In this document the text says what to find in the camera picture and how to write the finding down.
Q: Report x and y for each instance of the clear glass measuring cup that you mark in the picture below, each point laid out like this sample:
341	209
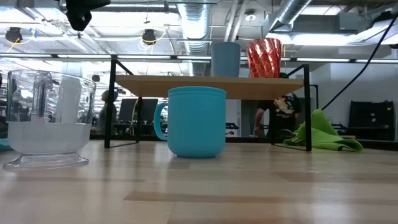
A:
49	140

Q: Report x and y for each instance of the smooth silver ceiling duct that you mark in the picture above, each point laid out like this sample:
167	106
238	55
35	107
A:
289	12

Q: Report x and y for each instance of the black background robot arm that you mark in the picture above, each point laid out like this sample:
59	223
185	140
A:
231	127

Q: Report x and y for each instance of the small black ceiling device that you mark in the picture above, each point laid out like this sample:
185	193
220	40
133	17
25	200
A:
95	78

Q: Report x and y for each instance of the green cloth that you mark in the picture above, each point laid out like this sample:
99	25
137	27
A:
326	137

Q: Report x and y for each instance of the ribbed silver ceiling duct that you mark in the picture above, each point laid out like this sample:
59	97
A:
194	25

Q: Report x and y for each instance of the long ceiling light bar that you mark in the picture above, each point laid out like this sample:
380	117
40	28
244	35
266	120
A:
84	56

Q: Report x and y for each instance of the round white ceiling sensor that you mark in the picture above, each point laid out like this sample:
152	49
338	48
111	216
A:
250	17

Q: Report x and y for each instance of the wooden shelf with black legs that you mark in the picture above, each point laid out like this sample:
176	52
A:
217	88

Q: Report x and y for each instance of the grey-blue plastic cup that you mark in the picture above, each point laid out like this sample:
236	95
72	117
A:
226	60

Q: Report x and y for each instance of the teal cloth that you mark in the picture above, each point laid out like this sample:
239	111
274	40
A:
3	145

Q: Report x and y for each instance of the black storage cabinet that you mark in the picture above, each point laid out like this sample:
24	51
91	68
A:
371	118

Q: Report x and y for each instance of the black computer monitor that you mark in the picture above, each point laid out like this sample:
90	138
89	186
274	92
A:
127	109

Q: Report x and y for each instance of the person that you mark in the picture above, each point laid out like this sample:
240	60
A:
101	118
286	109

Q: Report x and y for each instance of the red patterned glass tumbler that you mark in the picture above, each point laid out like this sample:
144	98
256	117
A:
264	59

